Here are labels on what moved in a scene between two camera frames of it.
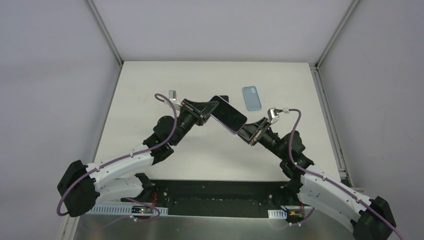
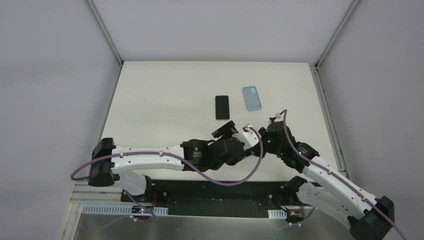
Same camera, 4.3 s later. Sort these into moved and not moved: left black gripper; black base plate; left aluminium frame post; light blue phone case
Moved: left black gripper
Not moved: light blue phone case; left aluminium frame post; black base plate
